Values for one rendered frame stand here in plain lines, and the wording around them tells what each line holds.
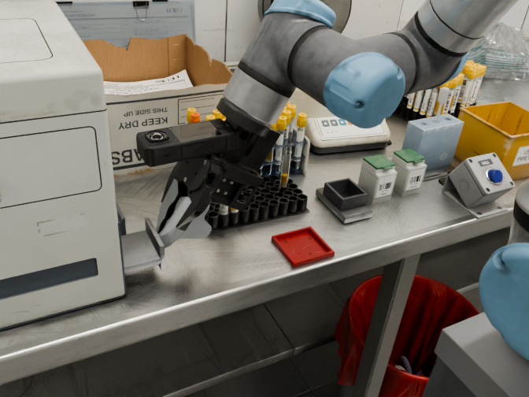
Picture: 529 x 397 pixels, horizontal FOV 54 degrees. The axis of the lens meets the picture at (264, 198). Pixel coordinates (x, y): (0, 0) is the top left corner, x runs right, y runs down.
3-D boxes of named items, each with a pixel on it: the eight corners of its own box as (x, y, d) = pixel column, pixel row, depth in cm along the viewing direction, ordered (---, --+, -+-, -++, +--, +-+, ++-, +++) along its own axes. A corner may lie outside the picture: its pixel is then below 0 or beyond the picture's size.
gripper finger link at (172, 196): (188, 253, 73) (220, 198, 70) (151, 245, 69) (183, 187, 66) (180, 240, 75) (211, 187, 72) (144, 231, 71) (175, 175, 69)
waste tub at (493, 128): (493, 186, 97) (511, 137, 91) (445, 152, 107) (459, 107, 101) (545, 175, 102) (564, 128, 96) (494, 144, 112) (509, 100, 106)
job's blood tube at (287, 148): (280, 201, 86) (286, 146, 81) (276, 197, 87) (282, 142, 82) (287, 199, 87) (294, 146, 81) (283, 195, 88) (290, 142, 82)
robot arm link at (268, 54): (320, -3, 55) (271, -28, 60) (268, 88, 58) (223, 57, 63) (355, 26, 61) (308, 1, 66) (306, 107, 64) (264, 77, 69)
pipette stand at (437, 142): (416, 183, 95) (430, 134, 90) (391, 165, 100) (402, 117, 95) (455, 173, 100) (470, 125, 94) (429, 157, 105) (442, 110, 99)
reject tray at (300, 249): (294, 268, 73) (294, 263, 73) (271, 239, 78) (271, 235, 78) (334, 256, 76) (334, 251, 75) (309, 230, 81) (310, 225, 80)
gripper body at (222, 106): (242, 217, 68) (290, 139, 65) (187, 201, 63) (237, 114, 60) (219, 188, 74) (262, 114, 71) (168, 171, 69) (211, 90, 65)
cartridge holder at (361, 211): (343, 224, 83) (347, 205, 81) (315, 195, 89) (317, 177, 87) (371, 217, 85) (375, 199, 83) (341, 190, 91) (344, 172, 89)
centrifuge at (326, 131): (297, 158, 100) (304, 98, 93) (252, 98, 123) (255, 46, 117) (405, 148, 107) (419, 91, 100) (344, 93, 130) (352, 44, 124)
